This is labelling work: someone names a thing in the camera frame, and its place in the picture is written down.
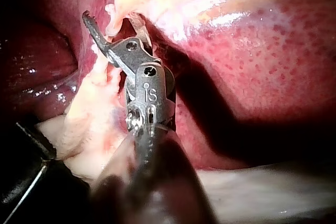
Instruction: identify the dark red liver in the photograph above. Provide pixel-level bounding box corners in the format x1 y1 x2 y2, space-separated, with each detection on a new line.
0 0 336 173

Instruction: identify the pale fatty tissue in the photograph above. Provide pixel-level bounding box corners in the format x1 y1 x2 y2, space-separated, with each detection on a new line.
35 48 140 183

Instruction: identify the thin tube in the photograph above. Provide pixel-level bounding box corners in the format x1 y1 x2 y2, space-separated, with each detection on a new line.
104 3 124 38

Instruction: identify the right arm instrument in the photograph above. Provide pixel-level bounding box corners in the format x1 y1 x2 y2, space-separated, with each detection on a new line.
108 37 176 137

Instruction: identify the right arm instrument jaw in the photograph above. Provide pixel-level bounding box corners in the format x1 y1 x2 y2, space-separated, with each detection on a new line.
82 10 114 60
134 23 153 50

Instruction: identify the white cloth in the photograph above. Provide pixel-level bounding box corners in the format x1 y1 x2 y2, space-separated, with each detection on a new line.
195 165 336 224

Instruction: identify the thin steel wire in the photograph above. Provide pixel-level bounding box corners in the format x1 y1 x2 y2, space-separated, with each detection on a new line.
4 164 48 224

